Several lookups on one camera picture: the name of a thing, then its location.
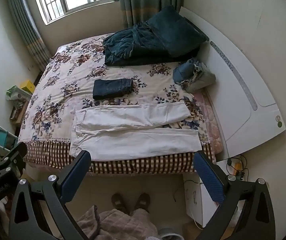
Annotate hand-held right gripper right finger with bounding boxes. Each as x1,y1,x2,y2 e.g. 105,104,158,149
193,151,276,240

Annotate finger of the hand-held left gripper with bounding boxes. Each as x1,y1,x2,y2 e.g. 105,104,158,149
0,142,28,180

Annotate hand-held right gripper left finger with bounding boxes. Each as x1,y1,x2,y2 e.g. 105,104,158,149
8,150,92,240

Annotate white pants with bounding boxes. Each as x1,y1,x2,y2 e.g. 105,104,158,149
69,102,202,161

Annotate teal storage cart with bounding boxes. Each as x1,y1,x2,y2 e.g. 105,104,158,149
0,122,18,155

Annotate white bedside cabinet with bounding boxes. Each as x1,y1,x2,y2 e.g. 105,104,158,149
183,174,238,228

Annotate yellow power strip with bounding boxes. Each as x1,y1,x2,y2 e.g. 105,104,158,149
234,162,246,180

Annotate wooden side table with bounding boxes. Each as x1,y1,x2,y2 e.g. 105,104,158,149
9,100,30,127

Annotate pink mattress pad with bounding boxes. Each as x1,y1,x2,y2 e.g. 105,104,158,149
191,90,224,160

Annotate person's left shoe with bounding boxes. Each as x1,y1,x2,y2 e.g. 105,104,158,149
112,192,128,214

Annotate person's shoe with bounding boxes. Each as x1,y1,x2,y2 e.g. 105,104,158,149
134,192,150,212
112,192,128,214

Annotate green and white bag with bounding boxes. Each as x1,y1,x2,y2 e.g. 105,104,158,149
6,85,32,102

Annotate grey round container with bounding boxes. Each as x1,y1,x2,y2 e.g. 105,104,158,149
158,227,183,240

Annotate person's right shoe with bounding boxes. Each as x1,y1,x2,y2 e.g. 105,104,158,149
134,192,150,212

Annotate yellow box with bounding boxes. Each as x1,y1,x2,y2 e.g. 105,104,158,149
20,79,36,93

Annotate floral bedsheet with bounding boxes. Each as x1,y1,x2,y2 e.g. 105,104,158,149
18,34,217,175

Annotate folded dark blue jeans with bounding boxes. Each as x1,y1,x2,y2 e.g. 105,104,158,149
92,78,134,100

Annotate grey folded garment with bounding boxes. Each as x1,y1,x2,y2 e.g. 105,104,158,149
184,67,217,93

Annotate white headboard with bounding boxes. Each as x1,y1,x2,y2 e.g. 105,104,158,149
179,6,286,162

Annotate light blue denim garment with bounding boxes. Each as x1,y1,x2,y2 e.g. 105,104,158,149
172,58,208,84

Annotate teal velvet blanket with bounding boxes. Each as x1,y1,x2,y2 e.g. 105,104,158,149
102,21,201,67

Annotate teal velvet pillow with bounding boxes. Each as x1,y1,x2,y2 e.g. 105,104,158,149
146,5,209,58

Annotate black cable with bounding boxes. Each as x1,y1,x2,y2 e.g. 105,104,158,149
226,154,249,180

